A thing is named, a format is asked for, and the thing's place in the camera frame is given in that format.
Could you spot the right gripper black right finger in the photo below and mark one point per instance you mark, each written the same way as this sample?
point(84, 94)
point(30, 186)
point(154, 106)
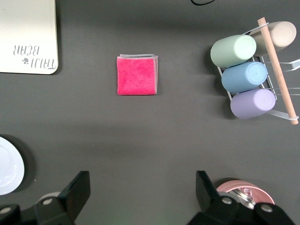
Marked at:
point(206, 192)

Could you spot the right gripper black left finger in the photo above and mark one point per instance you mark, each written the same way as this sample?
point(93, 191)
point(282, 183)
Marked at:
point(77, 189)

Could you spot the white round plate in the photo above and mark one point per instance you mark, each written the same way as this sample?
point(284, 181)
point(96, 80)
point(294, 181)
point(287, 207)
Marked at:
point(9, 166)

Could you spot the metal scoop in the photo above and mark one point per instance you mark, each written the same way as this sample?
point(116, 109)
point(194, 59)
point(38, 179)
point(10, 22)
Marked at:
point(243, 199)

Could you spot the pink bowl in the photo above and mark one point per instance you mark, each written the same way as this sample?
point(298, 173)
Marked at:
point(262, 194)

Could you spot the pale purple cup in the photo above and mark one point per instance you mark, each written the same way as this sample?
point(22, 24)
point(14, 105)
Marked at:
point(250, 104)

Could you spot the pale blue cup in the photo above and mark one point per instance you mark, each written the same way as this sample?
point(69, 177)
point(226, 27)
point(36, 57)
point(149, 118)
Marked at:
point(241, 77)

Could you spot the pink folded cloth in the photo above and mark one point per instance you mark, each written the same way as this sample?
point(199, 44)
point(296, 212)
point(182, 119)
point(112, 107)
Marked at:
point(136, 75)

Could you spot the pale green cup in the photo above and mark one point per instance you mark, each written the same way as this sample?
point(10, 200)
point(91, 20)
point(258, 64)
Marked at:
point(229, 51)

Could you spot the cream tray with bear print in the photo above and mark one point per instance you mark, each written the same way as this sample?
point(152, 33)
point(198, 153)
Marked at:
point(28, 28)

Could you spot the beige cup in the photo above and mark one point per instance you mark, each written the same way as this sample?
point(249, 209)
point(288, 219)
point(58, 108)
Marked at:
point(281, 35)

